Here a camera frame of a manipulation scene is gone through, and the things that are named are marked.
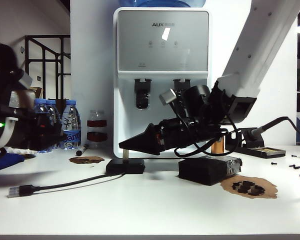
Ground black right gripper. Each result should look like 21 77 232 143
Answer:
118 117 221 156

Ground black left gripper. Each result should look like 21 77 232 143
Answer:
4 109 67 152

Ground black sponge block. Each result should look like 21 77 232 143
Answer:
177 156 242 186

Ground black USB hub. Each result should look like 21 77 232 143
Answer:
105 159 146 175

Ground clear plastic water bottle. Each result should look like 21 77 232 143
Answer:
46 99 62 126

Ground right plastic water bottle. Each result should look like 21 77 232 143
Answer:
60 99 82 150

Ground left plastic water bottle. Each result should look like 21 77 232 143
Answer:
34 98 53 118

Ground black marker pen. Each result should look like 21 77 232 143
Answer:
75 144 89 157

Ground glass jar with red bands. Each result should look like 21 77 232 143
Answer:
86 109 108 149

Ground wooden crate with bubble wrap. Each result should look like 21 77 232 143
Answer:
8 86 43 111

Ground blue cloth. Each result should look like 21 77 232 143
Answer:
0 152 25 175

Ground copper coloured cylinder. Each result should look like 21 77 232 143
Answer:
211 136 226 155

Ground black metal stair railing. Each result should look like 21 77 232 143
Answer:
24 34 71 102

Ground white AUX water dispenser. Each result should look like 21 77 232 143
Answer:
112 6 212 160

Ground grey black soldering iron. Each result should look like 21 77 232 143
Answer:
248 116 297 140

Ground black soldering iron stand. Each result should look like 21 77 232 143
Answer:
226 127 286 160

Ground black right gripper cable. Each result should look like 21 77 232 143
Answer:
173 107 244 159

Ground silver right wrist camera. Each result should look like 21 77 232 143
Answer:
159 89 178 106

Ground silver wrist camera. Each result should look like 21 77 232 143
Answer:
17 71 34 90
159 89 178 106

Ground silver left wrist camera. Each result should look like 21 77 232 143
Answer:
17 71 34 90

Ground black soldering iron cable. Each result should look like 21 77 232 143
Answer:
287 116 300 138

